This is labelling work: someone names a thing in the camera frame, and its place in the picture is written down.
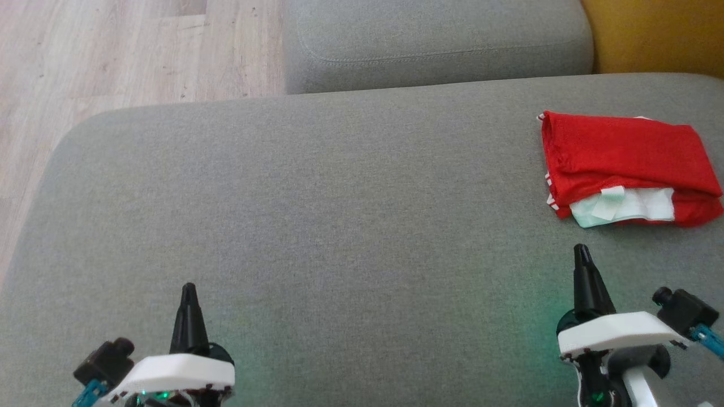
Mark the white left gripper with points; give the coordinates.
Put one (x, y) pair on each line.
(175, 373)

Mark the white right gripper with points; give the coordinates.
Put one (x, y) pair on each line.
(616, 333)

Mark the red and white jersey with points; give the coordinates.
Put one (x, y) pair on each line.
(622, 152)

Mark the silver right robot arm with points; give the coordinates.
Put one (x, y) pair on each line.
(639, 379)

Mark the grey sofa seat cushion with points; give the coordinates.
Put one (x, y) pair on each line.
(339, 215)

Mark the yellow cushion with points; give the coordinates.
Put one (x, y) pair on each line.
(656, 34)

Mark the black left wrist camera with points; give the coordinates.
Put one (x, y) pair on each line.
(104, 362)

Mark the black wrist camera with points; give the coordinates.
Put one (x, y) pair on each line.
(684, 311)
(104, 362)

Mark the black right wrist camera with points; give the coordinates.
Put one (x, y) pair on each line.
(684, 311)

